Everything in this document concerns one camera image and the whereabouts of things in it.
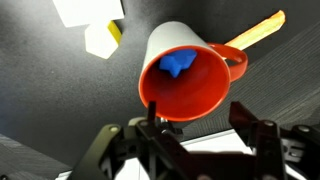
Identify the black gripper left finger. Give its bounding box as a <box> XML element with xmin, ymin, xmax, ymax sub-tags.
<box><xmin>66</xmin><ymin>101</ymin><xmax>191</xmax><ymax>180</ymax></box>

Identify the yellow block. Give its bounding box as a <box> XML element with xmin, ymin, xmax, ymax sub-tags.
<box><xmin>84</xmin><ymin>19</ymin><xmax>123</xmax><ymax>61</ymax></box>

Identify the white mug with red inside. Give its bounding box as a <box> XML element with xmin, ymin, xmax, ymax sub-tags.
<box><xmin>137</xmin><ymin>20</ymin><xmax>250</xmax><ymax>123</ymax></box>

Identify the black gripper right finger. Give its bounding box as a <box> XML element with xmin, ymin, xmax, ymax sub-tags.
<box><xmin>228</xmin><ymin>101</ymin><xmax>320</xmax><ymax>180</ymax></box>

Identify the blue toy object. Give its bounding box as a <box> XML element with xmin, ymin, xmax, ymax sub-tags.
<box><xmin>158</xmin><ymin>48</ymin><xmax>198</xmax><ymax>79</ymax></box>

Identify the white cabinet with black top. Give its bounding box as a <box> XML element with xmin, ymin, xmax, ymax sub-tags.
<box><xmin>54</xmin><ymin>128</ymin><xmax>301</xmax><ymax>180</ymax></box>

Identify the orange stick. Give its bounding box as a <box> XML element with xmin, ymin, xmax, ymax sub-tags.
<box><xmin>223</xmin><ymin>9</ymin><xmax>287</xmax><ymax>52</ymax></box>

